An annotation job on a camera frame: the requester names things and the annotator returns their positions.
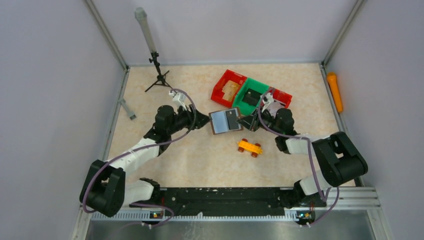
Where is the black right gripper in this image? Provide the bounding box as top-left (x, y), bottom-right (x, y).
top-left (236, 105), bottom-right (282, 136)

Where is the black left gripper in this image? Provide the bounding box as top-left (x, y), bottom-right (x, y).
top-left (167, 104), bottom-right (212, 135)

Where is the brown leather card holder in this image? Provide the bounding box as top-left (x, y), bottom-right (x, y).
top-left (208, 107), bottom-right (244, 135)

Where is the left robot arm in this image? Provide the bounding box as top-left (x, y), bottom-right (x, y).
top-left (79, 104), bottom-right (210, 217)

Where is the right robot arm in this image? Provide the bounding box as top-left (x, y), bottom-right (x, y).
top-left (237, 108), bottom-right (369, 206)

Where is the black VIP card lower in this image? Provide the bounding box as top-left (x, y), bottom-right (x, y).
top-left (242, 88), bottom-right (262, 107)

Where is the red bin with silver cards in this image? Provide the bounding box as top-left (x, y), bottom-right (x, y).
top-left (268, 86), bottom-right (293, 109)

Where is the gold cards stack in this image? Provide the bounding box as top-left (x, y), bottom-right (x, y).
top-left (221, 80), bottom-right (240, 102)

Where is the red bin with gold cards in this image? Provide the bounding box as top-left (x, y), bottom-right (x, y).
top-left (210, 69), bottom-right (247, 108)

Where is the green plastic bin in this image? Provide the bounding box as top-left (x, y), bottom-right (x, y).
top-left (232, 77), bottom-right (270, 116)

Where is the yellow toy brick car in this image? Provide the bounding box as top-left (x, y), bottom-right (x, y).
top-left (237, 138), bottom-right (263, 158)

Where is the orange flashlight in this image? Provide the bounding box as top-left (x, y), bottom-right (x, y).
top-left (326, 72), bottom-right (344, 113)

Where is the grey light on tripod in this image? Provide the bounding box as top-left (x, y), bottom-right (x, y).
top-left (134, 7), bottom-right (172, 93)

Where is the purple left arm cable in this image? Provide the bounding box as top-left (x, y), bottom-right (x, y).
top-left (81, 88), bottom-right (198, 229)

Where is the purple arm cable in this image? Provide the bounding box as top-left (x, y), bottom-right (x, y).
top-left (257, 87), bottom-right (340, 227)
top-left (81, 88), bottom-right (198, 229)

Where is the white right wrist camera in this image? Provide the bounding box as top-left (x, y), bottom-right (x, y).
top-left (259, 92), bottom-right (274, 113)

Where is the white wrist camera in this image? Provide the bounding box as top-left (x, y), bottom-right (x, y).
top-left (259, 92), bottom-right (274, 113)
top-left (169, 90), bottom-right (187, 111)

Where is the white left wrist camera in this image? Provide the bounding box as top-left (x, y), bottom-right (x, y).
top-left (169, 90), bottom-right (187, 111)

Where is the grey metal bracket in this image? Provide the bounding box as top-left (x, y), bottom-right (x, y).
top-left (118, 98), bottom-right (137, 121)

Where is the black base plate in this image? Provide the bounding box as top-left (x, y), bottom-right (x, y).
top-left (128, 187), bottom-right (328, 218)

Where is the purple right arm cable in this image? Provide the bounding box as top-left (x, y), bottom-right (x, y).
top-left (257, 87), bottom-right (340, 227)

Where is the aluminium front rail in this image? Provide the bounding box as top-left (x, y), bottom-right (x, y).
top-left (92, 187), bottom-right (381, 222)

